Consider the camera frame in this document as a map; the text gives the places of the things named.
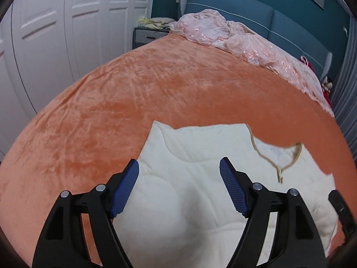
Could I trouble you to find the cream quilted jacket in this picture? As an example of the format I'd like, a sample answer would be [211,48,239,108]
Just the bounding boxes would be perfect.
[114,121,338,267]

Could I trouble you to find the grey blue curtain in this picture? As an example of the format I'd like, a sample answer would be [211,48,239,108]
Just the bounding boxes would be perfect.
[332,18,356,159]

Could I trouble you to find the orange plush bed blanket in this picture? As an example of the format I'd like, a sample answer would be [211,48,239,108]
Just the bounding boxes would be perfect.
[1,35,356,264]

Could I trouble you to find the red pillow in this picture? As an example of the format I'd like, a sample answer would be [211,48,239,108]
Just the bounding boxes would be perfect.
[299,55,333,104]

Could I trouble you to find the plush toy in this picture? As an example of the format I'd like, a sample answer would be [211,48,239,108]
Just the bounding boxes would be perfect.
[321,76,333,93]

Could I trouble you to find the white wardrobe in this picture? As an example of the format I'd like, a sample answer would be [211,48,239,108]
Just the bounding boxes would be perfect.
[1,0,153,155]

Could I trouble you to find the grey nightstand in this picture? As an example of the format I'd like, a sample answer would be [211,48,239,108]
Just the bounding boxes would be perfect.
[133,27,169,49]

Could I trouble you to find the pink sequined quilt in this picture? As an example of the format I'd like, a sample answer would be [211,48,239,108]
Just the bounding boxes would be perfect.
[169,9,335,117]

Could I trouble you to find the blue upholstered headboard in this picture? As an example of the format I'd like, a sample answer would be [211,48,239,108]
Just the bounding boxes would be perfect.
[179,0,330,77]

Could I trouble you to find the clutter on nightstand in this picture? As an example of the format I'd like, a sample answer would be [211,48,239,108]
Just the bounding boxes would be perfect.
[138,16,175,30]

